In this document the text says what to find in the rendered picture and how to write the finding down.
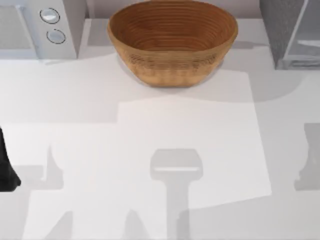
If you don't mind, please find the brown woven basket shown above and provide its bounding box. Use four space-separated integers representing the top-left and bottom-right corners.
107 0 239 88

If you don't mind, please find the round microwave knob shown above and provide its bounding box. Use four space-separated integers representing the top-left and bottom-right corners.
39 7 61 25
46 27 67 45

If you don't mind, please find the pale microwave oven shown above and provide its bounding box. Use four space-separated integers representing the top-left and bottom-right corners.
0 0 90 60

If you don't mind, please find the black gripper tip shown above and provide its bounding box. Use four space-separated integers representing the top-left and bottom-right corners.
0 127 22 193

